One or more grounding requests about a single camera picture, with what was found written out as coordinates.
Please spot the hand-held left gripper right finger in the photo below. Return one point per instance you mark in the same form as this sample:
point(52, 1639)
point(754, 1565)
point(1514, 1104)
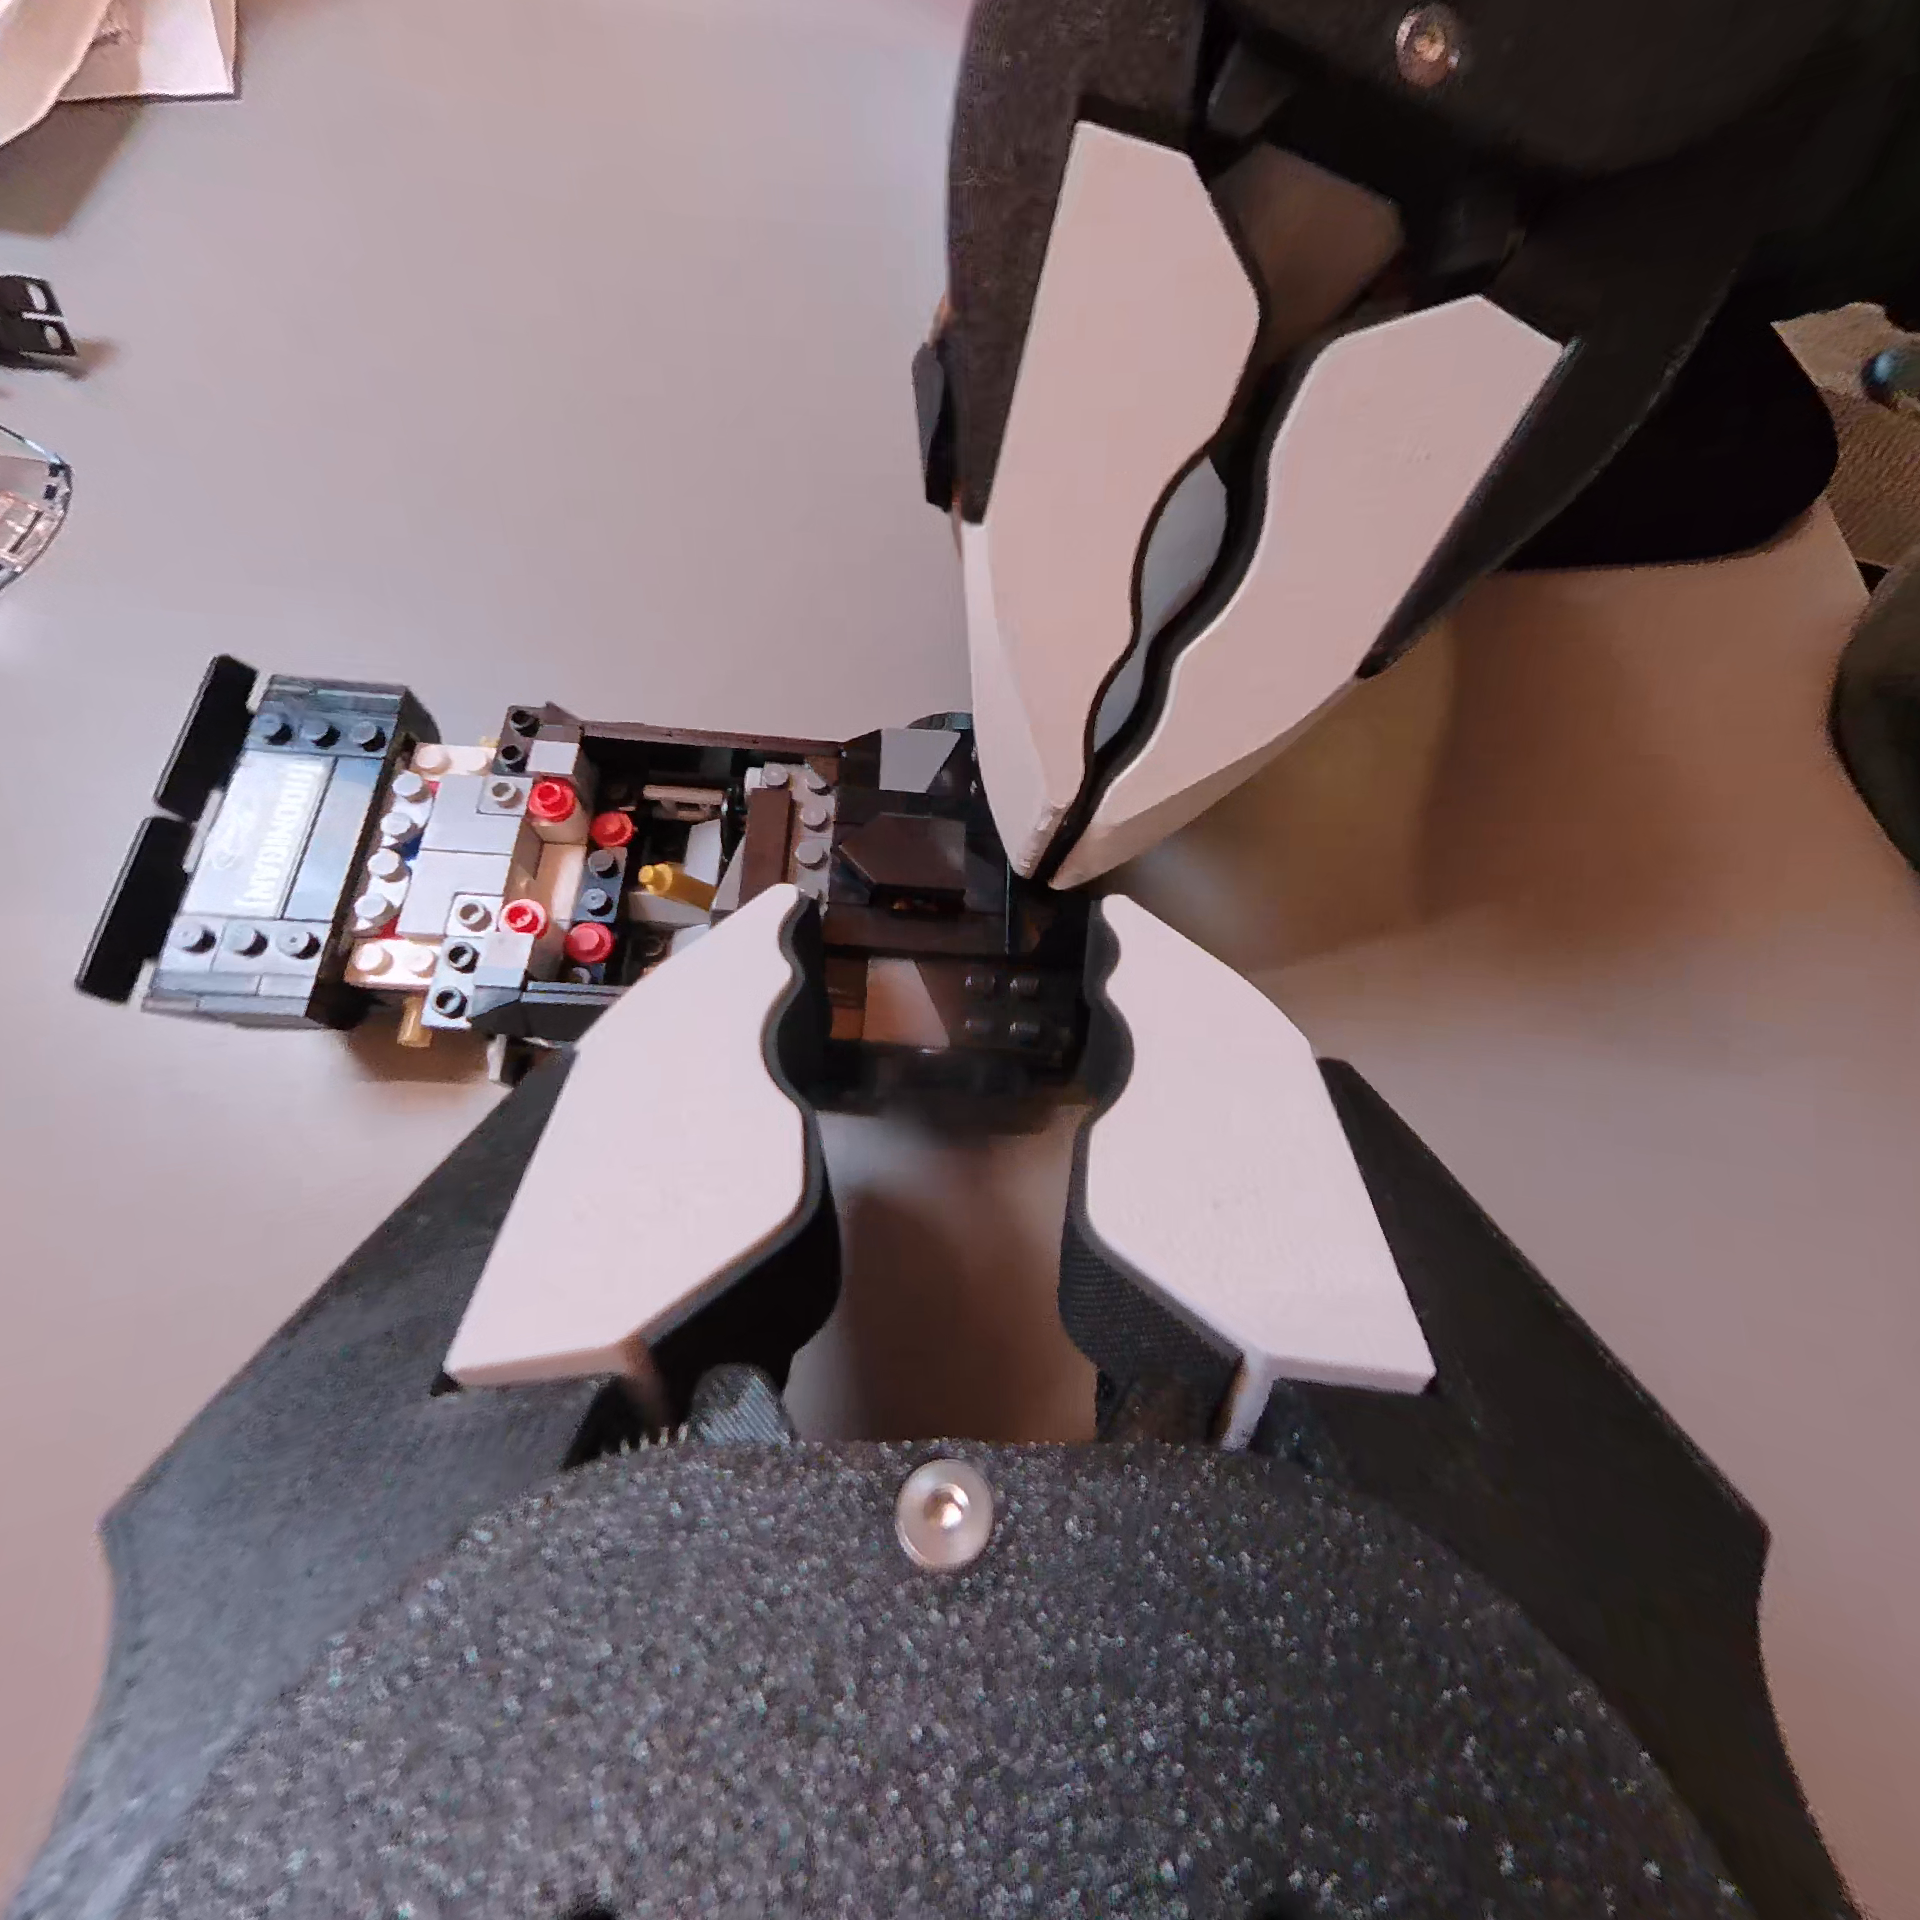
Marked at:
point(1262, 1200)

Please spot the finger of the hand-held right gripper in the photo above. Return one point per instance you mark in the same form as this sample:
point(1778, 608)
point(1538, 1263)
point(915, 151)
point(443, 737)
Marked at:
point(1382, 482)
point(1094, 390)

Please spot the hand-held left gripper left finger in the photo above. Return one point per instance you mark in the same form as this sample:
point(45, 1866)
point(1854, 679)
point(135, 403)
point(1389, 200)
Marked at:
point(643, 1186)

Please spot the black lego car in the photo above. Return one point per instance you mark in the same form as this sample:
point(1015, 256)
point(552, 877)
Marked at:
point(451, 856)

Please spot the clear lego windshield piece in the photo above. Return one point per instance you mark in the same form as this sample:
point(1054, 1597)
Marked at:
point(23, 511)

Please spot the small black lego part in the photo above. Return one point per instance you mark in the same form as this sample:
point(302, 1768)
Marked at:
point(37, 313)

